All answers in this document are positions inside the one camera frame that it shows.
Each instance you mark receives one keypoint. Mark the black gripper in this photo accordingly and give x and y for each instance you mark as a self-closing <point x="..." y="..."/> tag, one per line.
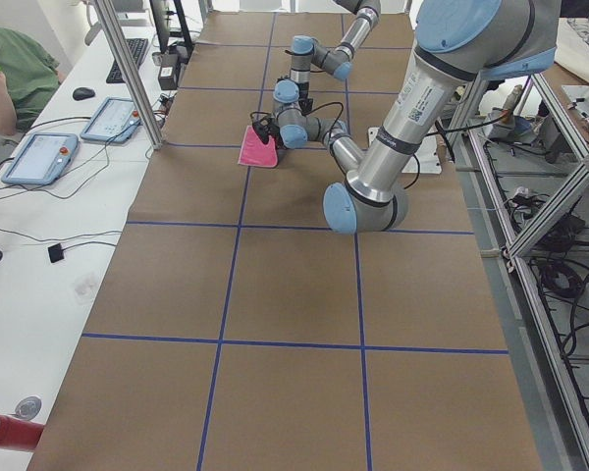
<point x="265" y="131"/>

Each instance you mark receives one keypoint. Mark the pink and grey towel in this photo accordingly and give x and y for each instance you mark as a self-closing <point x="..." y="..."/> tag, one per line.
<point x="255" y="153"/>

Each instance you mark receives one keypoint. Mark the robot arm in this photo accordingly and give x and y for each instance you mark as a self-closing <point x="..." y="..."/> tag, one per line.
<point x="307" y="51"/>
<point x="455" y="43"/>

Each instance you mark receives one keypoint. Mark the black power adapter box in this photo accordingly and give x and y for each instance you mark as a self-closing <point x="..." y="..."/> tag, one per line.
<point x="169" y="71"/>

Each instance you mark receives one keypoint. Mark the far blue teach pendant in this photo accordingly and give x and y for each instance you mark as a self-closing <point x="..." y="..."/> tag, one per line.
<point x="114" y="122"/>

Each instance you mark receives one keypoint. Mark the blue teach pendant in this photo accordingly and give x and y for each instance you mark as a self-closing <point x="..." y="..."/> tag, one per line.
<point x="43" y="159"/>
<point x="114" y="122"/>

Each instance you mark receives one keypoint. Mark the black computer mouse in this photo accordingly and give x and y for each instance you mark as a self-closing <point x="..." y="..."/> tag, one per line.
<point x="82" y="93"/>

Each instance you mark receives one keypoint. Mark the near blue teach pendant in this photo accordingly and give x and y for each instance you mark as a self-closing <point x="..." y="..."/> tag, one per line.
<point x="43" y="159"/>

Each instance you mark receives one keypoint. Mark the small black square device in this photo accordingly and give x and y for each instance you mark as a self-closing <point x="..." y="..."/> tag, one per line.
<point x="56" y="253"/>

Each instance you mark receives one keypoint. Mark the person in green shirt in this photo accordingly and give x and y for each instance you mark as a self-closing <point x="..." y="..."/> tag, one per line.
<point x="29" y="77"/>

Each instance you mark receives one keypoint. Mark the round metal desk grommet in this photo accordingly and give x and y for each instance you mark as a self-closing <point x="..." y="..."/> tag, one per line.
<point x="28" y="408"/>

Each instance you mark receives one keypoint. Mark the red cylinder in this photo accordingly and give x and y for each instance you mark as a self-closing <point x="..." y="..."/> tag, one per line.
<point x="19" y="435"/>

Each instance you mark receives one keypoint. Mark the aluminium frame post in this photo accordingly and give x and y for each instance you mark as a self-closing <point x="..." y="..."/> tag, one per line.
<point x="122" y="54"/>

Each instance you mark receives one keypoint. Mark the aluminium frame rack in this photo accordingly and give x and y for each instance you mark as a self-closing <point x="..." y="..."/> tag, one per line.
<point x="523" y="154"/>

